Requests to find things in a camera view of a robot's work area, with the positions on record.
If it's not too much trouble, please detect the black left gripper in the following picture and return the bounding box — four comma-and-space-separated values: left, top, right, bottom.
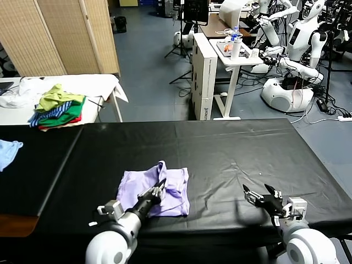
131, 178, 168, 218

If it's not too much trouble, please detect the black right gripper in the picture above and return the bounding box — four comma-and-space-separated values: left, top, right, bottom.
241, 183, 287, 218

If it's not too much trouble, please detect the lavender T-shirt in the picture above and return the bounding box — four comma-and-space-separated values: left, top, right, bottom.
117, 160, 190, 218

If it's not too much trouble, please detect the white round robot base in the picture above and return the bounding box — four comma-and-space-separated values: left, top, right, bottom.
173, 30, 195, 50

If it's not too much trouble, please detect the large black table cover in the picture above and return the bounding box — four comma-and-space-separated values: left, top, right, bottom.
35, 118, 352, 264

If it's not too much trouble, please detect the beige garment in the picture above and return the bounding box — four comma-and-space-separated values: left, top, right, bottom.
41, 120, 86, 132

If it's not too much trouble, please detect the thin black rod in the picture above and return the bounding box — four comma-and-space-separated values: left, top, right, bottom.
87, 98, 106, 108

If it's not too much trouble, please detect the dark green garment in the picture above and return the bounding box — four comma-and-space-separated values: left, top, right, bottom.
38, 96, 87, 128

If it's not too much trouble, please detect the small black table cover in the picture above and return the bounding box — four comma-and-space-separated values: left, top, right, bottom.
0, 124, 83, 218

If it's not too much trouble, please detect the white adjustable side table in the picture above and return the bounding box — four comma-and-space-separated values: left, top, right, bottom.
208, 38, 264, 121

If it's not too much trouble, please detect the tall white cardboard box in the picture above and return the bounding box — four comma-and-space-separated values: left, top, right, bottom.
191, 32, 218, 121

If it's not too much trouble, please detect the blue striped garment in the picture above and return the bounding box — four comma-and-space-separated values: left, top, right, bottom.
28, 100, 74, 127

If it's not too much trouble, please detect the red garment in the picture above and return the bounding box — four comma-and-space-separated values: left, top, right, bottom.
38, 115, 83, 130

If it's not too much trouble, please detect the white cloth pile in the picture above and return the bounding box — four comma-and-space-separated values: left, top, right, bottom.
0, 74, 129, 108

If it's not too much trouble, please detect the lime green garment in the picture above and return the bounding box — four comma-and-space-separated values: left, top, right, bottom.
36, 83, 86, 112

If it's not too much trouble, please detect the black pole stand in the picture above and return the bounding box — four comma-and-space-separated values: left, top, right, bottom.
324, 30, 335, 102

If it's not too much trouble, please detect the white thermos bottle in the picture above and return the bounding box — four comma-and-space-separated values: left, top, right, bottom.
230, 37, 243, 62

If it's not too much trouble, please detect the light blue garment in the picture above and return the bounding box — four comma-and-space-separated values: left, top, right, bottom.
0, 139, 24, 172

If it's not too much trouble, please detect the grey tray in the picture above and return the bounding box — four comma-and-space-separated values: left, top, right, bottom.
216, 41, 250, 58

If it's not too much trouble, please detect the black tripod stand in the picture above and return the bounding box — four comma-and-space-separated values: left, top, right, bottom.
164, 5, 193, 60

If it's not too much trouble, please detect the white humanoid robot with base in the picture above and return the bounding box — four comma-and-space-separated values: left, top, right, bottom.
260, 0, 331, 113

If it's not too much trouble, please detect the white folding table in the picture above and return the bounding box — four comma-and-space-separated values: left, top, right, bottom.
0, 74, 124, 126

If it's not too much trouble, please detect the black bag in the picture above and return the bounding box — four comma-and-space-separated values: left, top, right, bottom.
114, 16, 128, 34

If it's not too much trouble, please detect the brown wooden desk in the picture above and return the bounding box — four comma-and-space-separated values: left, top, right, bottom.
199, 13, 259, 39

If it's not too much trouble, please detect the dark laptop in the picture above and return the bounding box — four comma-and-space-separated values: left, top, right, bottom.
0, 81, 15, 96

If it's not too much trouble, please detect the bamboo folding screen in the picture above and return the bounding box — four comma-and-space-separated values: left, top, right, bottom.
0, 0, 121, 78

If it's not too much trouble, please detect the black monitor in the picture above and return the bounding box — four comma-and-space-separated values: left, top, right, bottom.
183, 0, 210, 23

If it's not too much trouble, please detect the white desktop device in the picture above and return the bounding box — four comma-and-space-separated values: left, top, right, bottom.
219, 0, 243, 27

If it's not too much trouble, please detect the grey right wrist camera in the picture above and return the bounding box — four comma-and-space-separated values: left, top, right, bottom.
284, 196, 308, 221

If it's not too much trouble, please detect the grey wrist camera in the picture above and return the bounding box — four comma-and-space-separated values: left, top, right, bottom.
97, 200, 124, 221
284, 196, 308, 221

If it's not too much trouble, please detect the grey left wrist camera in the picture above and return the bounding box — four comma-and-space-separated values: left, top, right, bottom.
97, 200, 124, 221

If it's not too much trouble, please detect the white floor cable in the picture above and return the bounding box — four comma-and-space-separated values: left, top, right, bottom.
291, 114, 342, 124

